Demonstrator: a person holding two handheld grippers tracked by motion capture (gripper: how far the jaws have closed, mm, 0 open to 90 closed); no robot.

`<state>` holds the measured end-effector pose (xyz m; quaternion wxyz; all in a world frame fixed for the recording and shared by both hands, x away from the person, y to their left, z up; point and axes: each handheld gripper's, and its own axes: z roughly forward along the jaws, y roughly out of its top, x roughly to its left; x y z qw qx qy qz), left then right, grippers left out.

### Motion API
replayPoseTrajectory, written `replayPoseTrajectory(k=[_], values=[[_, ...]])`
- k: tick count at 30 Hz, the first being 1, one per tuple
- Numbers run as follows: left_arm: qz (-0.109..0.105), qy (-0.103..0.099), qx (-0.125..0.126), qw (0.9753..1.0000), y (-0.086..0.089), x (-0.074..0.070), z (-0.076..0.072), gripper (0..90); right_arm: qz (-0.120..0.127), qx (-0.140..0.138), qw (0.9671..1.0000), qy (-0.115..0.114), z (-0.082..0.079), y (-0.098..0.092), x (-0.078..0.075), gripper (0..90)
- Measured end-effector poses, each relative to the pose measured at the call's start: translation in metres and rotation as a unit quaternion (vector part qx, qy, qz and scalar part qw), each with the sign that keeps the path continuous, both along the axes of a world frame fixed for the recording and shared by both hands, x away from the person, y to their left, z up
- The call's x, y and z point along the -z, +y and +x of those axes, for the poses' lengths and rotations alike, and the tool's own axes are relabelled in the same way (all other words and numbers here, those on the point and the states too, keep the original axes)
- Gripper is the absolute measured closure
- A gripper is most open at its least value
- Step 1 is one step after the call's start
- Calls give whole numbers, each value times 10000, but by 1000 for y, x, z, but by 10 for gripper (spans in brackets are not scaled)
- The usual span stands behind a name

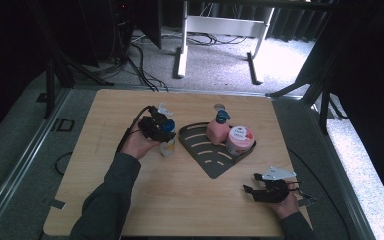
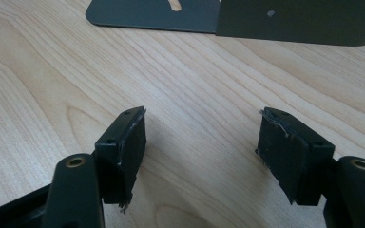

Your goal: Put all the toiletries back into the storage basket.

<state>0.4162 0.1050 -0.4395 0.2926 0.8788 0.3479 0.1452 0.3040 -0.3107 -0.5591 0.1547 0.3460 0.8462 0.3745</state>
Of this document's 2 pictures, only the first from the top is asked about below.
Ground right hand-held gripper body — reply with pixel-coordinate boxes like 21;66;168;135
252;166;298;205

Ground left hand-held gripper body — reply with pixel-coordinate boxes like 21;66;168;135
137;102;174;143

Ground white bottle blue cap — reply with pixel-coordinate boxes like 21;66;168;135
159;117;177;158

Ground pink jar white lid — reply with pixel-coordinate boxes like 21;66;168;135
225;125;256;157

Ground black slotted corner tray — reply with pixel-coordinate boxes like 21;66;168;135
178;121;257;180

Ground pink pump bottle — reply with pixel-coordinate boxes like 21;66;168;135
206;108;232;146

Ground person's right hand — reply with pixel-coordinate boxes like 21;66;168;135
269;190;301;220

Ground person's left hand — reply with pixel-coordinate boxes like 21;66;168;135
119;127;163;161

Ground dark computer tower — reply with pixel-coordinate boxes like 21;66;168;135
78;0;135;62

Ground black metal stand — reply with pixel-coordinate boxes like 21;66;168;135
265;0;348;132
26;0;115;120

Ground grey tape strip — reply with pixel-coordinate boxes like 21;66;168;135
41;197;67;211

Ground dark curtain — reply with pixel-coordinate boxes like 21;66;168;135
265;5;332;44

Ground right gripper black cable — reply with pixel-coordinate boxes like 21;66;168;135
286;148;352;240

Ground black floor cables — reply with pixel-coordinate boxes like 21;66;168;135
126;29;170;93

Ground black rectangular bracket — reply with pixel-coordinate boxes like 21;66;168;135
51;117;76;133

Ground black cable loop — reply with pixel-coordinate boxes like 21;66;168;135
54;151;74;177

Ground white desk frame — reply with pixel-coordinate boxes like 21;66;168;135
172;0;276;86

